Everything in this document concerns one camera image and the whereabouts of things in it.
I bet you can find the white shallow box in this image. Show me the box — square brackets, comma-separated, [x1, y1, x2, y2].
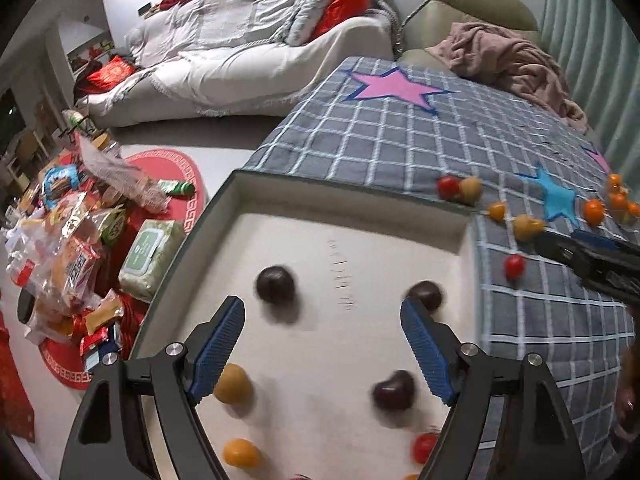
[120, 169, 481, 480]

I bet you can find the yellow snack packet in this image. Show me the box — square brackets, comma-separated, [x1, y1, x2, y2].
[82, 295, 126, 333]

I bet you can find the red cloth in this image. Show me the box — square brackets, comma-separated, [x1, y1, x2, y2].
[0, 310, 36, 443]

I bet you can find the blue snack bag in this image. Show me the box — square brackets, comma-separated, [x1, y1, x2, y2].
[41, 167, 81, 208]

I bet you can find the orange bread bag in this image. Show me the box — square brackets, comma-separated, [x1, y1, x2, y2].
[47, 237, 103, 311]

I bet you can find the plain red pillow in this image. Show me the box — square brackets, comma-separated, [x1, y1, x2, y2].
[316, 0, 373, 36]

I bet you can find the grey striped throw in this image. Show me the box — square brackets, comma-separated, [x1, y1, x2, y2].
[285, 0, 396, 46]

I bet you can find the dark purple cherry tomato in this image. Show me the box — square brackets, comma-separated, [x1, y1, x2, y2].
[255, 266, 297, 306]
[404, 281, 443, 313]
[371, 370, 417, 413]

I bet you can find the red patterned pillow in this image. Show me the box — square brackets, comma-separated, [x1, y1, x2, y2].
[86, 56, 137, 92]

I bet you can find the light green curtain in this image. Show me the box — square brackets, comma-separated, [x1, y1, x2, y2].
[537, 0, 640, 171]

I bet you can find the clear plastic bag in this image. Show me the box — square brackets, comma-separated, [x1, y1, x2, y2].
[75, 135, 168, 211]

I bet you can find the sofa with white quilted cover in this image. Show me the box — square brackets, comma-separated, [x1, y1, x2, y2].
[82, 0, 401, 128]

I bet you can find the green and white packet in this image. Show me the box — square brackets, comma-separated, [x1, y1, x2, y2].
[97, 207, 128, 246]

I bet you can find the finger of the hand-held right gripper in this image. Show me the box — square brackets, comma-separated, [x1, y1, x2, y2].
[572, 230, 640, 261]
[534, 231, 601, 281]

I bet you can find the green armchair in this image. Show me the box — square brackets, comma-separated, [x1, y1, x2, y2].
[400, 0, 543, 68]

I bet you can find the red cherry tomato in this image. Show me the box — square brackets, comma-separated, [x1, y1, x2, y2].
[411, 432, 441, 465]
[437, 175, 462, 202]
[504, 254, 527, 281]

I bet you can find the black cylinder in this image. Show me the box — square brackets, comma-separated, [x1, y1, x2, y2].
[16, 294, 36, 326]

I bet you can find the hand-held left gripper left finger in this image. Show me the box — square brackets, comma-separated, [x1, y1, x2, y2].
[59, 295, 247, 480]

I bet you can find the pink fleece blanket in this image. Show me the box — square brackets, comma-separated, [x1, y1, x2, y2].
[427, 21, 588, 133]

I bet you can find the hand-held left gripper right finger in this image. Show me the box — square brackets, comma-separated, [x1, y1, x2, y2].
[399, 298, 587, 480]

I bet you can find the grey checked star tablecloth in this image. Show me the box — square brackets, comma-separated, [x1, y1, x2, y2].
[240, 55, 640, 480]

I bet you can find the red and blue packet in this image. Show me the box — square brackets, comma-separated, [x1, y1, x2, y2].
[80, 327, 123, 373]

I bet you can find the green wet wipes pack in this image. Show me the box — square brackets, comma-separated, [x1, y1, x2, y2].
[118, 217, 187, 303]

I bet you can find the grey braided cable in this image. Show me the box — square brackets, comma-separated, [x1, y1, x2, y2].
[392, 0, 461, 58]

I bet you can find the green bottle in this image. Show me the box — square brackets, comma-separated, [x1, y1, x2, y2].
[159, 179, 196, 197]

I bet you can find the yellow cherry tomato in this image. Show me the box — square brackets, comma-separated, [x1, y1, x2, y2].
[459, 177, 483, 206]
[214, 364, 253, 405]
[513, 214, 546, 241]

